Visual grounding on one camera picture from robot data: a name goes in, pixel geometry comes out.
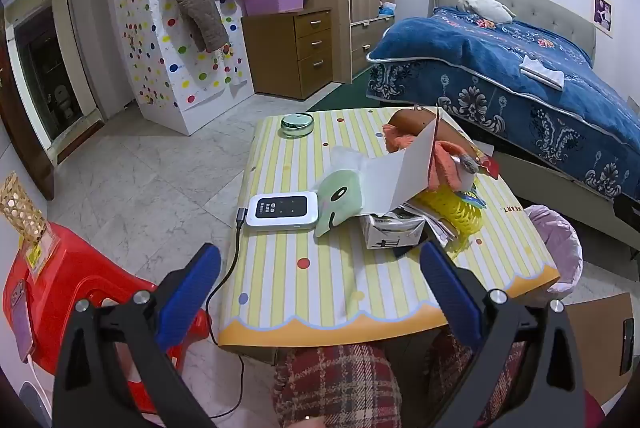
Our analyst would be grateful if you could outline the green floor mat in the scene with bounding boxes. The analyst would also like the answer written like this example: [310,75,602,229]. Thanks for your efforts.
[305,78,396,113]

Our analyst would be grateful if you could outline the black charging cable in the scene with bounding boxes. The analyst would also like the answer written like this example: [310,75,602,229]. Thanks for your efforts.
[205,207,248,420]

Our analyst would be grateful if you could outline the white cardboard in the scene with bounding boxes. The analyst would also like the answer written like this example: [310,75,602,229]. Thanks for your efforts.
[362,105,441,219]

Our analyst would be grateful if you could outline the yellow foam net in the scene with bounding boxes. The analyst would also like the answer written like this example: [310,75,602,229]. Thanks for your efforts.
[417,185,488,253]

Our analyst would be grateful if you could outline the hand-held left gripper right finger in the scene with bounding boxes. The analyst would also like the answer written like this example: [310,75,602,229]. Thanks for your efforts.
[419,239,586,428]

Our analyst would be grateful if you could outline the small wall photo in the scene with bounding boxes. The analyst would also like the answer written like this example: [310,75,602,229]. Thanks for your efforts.
[592,0,615,38]

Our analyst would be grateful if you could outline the brown cardboard box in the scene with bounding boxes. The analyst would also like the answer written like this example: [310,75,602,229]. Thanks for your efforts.
[565,292,640,409]

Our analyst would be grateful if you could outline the folded white cloth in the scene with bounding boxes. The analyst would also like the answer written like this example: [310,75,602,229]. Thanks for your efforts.
[519,55,566,89]

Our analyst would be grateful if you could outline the person's plaid pants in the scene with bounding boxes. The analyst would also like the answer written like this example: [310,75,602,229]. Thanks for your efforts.
[272,333,531,428]

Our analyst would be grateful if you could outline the wooden drawer cabinet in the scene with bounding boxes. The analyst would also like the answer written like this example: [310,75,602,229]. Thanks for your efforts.
[241,9,333,101]

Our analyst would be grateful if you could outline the pink-lined trash bin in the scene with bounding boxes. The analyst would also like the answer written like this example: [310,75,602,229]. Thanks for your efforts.
[522,204,584,299]

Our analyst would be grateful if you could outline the gold woven basket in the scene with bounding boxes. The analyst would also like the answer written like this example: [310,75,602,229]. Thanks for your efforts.
[0,173,46,239]

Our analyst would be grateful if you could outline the brown pouch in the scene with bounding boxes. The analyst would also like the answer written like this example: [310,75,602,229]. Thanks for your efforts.
[389,108,438,136]

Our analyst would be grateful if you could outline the white printed carton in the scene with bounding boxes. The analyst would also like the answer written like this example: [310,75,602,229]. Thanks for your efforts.
[361,210,426,250]

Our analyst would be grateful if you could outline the clear plastic wrapper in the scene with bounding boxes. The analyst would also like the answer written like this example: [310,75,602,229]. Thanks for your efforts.
[327,145,373,173]

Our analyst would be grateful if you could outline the pale green plush toy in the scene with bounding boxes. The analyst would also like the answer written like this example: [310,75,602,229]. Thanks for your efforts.
[313,169,368,239]

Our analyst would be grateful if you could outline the white toilet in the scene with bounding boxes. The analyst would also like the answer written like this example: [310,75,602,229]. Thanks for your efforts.
[52,82,76,119]

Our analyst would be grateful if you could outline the white portable charger device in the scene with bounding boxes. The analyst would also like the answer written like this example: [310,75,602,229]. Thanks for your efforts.
[245,191,319,231]

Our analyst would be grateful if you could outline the red plastic stool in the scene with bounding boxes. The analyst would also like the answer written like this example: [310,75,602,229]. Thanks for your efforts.
[2,222,211,414]

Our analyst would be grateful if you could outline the yellow striped tablecloth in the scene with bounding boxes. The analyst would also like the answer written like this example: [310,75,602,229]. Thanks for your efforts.
[218,106,561,350]

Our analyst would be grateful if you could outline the white dotted cabinet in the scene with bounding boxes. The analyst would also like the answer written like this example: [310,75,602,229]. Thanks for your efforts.
[111,0,256,137]

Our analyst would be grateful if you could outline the paper leaflets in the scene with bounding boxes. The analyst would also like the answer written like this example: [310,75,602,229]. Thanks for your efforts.
[400,203,456,241]

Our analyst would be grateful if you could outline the bed with blue blanket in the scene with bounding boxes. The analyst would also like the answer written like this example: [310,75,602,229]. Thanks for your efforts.
[366,5,640,219]

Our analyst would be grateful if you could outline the brown wooden door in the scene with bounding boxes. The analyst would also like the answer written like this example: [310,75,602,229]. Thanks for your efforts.
[0,15,55,201]

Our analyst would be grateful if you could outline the orange cloth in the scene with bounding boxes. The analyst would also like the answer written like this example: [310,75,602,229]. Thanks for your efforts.
[382,123,476,189]

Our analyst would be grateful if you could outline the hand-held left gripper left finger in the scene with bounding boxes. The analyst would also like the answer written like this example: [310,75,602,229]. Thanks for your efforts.
[51,243,222,428]

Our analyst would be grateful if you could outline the phone in clear case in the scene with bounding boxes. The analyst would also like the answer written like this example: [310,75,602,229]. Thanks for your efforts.
[9,280,36,361]

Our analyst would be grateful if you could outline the green round tin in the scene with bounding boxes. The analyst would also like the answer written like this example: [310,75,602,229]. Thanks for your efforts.
[280,113,314,139]

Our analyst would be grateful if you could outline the grey plush toy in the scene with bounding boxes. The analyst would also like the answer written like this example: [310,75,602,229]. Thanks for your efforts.
[457,0,517,26]

